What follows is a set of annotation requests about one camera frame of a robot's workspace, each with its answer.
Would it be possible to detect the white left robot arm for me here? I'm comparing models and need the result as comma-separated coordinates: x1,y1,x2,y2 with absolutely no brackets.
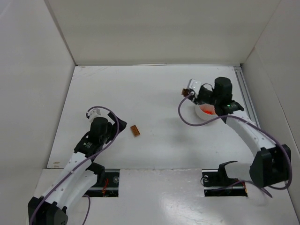
28,108,127,225

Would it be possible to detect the aluminium rail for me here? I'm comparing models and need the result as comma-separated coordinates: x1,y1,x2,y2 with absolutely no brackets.
233,66,260,128

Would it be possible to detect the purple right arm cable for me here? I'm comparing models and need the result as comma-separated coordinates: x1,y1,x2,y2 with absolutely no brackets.
178,91,293,199

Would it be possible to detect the small brown lego brick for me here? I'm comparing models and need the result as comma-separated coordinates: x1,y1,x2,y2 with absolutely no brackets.
130,125,140,137

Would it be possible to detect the tan lego plate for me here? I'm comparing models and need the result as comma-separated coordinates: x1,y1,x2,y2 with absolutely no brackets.
181,89,190,97

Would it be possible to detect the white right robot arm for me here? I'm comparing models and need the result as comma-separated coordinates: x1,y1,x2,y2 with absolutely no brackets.
187,77,293,188

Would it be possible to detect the orange curved lego piece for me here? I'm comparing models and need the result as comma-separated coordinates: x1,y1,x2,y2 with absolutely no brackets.
202,107,216,115

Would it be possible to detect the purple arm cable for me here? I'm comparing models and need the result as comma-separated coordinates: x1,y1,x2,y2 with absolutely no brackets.
29,106,120,225
178,91,293,199

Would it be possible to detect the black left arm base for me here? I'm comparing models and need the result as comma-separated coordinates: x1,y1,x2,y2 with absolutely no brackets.
85,163,120,197

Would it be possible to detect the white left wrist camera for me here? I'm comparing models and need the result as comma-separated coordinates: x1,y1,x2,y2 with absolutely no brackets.
86,108,101,123

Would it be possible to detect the white round divided container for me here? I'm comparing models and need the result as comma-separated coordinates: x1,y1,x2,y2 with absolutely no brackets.
195,104,218,121

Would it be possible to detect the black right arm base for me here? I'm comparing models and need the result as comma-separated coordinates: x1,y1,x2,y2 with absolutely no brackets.
200,161,248,197

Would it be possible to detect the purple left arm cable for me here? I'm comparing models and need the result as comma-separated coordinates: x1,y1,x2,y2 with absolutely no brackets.
29,106,120,225

